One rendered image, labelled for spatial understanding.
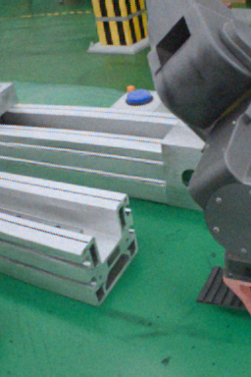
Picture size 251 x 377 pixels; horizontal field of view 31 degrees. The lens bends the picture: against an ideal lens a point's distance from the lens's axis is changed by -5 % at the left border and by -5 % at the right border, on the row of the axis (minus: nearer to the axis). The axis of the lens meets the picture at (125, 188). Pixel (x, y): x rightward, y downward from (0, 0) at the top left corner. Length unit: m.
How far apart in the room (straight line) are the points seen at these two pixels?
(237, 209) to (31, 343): 0.30
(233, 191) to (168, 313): 0.25
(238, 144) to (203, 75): 0.06
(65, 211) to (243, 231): 0.30
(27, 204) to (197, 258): 0.22
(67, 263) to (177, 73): 0.24
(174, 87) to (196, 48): 0.04
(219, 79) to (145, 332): 0.27
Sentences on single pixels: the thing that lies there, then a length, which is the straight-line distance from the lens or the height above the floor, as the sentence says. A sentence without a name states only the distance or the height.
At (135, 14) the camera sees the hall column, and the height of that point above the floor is 0.30.
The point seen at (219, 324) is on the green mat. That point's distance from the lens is 0.47.
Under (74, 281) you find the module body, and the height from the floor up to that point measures 0.81.
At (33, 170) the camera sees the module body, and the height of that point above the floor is 0.80.
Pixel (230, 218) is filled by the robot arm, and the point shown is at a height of 0.98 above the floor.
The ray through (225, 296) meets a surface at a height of 0.81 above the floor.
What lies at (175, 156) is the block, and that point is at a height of 0.86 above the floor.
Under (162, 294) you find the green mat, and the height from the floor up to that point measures 0.78.
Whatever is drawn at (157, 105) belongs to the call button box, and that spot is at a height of 0.84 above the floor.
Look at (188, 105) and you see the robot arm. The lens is 0.32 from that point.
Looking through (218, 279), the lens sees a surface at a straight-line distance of 0.48.
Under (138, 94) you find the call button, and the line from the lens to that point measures 0.77.
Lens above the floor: 1.16
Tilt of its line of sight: 34 degrees down
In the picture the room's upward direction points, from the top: 11 degrees counter-clockwise
